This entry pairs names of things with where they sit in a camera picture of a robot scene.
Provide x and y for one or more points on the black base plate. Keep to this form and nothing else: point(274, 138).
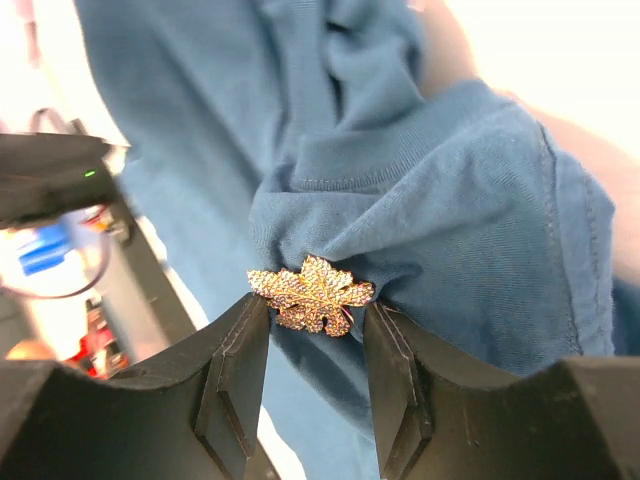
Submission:
point(156, 300)

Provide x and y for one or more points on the gold leaf brooch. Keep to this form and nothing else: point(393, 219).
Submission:
point(317, 299)

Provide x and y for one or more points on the blue t-shirt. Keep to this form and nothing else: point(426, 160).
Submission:
point(262, 132)

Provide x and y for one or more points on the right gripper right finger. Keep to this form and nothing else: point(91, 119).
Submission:
point(439, 413)

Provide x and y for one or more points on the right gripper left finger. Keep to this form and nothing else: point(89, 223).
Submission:
point(188, 412)

